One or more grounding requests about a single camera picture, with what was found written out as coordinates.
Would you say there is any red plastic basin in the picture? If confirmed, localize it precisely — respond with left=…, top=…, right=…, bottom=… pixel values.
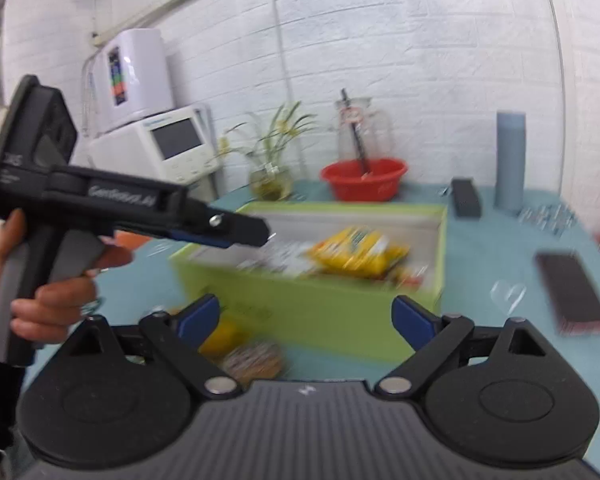
left=321, top=158, right=408, bottom=203

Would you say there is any white and red snack packet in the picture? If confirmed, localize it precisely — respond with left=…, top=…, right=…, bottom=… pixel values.
left=236, top=242, right=321, bottom=278

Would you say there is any white machine with screen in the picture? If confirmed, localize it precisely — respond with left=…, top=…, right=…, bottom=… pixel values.
left=88, top=104, right=220, bottom=200

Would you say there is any orchid plant in glass vase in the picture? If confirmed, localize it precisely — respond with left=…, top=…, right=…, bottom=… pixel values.
left=216, top=101, right=315, bottom=202

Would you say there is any grey cylindrical bottle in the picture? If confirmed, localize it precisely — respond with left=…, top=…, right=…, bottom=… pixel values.
left=494, top=112, right=527, bottom=214

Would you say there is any black rectangular case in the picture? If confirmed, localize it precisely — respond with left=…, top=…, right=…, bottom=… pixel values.
left=451, top=178, right=482, bottom=220

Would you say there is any white water purifier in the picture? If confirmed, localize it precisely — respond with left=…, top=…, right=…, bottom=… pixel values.
left=92, top=28, right=174, bottom=134

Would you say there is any green cardboard box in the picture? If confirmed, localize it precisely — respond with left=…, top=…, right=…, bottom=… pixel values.
left=170, top=202, right=448, bottom=363

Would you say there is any smartphone with red case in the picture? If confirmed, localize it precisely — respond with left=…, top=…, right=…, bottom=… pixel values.
left=534, top=252, right=600, bottom=336

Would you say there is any clear glass pitcher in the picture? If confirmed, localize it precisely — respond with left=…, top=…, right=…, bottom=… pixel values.
left=336, top=88, right=394, bottom=176

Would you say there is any yellow snack bag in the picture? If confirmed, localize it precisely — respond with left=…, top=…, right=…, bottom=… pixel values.
left=306, top=226, right=411, bottom=278

